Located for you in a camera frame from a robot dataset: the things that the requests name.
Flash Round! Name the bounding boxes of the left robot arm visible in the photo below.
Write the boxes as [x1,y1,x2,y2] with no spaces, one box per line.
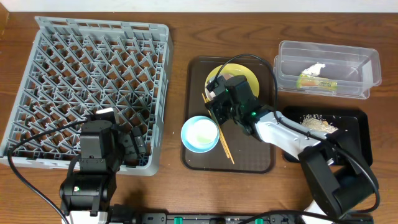
[60,108,146,223]

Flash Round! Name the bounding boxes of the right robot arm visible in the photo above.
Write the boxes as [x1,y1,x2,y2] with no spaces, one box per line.
[205,75,380,222]

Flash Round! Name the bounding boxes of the black waste tray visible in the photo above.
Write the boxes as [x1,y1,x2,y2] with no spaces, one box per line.
[282,106,373,166]

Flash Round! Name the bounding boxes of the small white cup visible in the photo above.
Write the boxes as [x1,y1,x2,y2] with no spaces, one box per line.
[187,119,218,145]

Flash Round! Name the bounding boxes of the wooden chopstick left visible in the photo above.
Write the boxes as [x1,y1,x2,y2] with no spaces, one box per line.
[201,93,231,159]

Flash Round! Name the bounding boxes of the light blue bowl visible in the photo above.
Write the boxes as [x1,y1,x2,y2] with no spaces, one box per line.
[181,116,220,153]

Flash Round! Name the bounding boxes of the white tissue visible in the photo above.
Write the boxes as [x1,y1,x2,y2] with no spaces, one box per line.
[302,63,326,77]

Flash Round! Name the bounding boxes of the wooden chopstick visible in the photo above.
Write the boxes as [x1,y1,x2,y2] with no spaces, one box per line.
[204,95,236,165]
[201,93,231,159]

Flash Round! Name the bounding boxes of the yellow plate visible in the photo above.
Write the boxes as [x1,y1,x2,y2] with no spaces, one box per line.
[205,63,259,96]

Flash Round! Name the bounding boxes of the brown serving tray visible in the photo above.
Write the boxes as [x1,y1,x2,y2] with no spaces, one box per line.
[181,57,275,174]

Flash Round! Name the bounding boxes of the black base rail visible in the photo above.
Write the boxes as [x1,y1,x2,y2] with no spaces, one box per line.
[108,212,312,224]

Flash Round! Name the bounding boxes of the green snack wrapper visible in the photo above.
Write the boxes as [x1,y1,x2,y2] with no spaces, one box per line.
[296,74,338,91]

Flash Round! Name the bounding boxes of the clear plastic bin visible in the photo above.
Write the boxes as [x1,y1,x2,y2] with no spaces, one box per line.
[274,40,382,100]

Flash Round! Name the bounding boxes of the pile of rice waste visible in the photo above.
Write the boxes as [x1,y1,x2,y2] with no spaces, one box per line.
[301,114,338,134]

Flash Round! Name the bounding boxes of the grey plastic dish rack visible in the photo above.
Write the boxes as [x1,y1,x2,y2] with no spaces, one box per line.
[1,17,174,176]

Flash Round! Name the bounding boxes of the wooden chopstick right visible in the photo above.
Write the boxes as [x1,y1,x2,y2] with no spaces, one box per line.
[204,95,236,165]

